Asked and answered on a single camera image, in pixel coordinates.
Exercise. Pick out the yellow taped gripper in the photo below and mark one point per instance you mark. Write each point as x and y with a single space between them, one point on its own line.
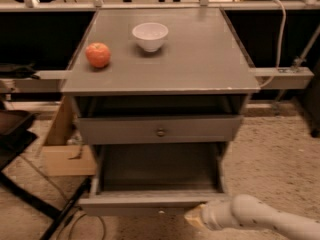
210 215

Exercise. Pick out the grey drawer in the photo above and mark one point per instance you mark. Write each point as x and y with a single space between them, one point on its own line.
147 179
164 129

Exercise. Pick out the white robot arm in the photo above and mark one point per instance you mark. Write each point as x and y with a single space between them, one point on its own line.
246 212

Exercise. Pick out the grey top drawer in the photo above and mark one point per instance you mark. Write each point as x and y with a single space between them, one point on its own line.
164 129

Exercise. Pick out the grey drawer cabinet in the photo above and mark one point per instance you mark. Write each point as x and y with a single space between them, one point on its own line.
199 70

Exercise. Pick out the cardboard box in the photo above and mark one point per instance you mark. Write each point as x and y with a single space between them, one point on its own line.
63 151

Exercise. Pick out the white bowl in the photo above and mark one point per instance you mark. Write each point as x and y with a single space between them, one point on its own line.
150 36

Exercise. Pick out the red apple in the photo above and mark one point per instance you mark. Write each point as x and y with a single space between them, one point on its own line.
98 55

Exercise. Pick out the black stand frame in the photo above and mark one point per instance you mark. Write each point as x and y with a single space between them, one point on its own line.
15 137

